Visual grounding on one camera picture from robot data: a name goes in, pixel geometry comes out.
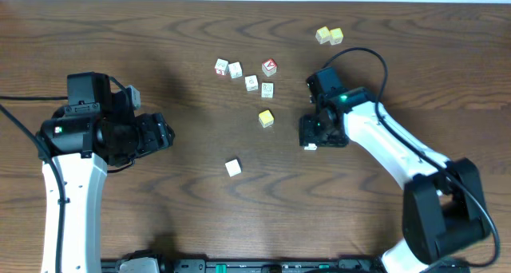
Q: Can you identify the yellow letter block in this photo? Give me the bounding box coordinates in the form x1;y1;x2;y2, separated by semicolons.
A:
258;109;275;128

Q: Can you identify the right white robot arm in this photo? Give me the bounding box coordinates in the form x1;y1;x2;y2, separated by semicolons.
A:
299;85;495;272

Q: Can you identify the white block ring symbol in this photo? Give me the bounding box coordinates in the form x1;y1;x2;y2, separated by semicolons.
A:
261;82;274;98

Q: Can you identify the white block number four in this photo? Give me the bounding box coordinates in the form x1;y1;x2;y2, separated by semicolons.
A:
225;158;242;177

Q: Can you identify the white block red side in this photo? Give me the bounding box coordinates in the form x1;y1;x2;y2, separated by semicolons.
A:
214;58;229;76

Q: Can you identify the yellow block far right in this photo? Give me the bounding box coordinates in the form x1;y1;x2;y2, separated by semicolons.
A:
330;28;344;46

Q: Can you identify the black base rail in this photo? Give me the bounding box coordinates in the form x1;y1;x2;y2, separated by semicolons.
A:
101;251;386;273

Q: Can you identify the white block beside red-sided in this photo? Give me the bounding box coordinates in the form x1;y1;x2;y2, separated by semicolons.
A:
228;61;243;79

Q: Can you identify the white block number eight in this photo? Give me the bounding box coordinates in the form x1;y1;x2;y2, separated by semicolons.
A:
303;143;317;151

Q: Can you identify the yellow block far left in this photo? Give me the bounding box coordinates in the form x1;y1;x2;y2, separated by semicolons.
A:
315;26;331;44

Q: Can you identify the red letter A block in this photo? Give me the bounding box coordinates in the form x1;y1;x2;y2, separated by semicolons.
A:
262;58;278;77

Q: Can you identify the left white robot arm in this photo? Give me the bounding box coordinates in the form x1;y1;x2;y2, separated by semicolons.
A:
37;106;175;272

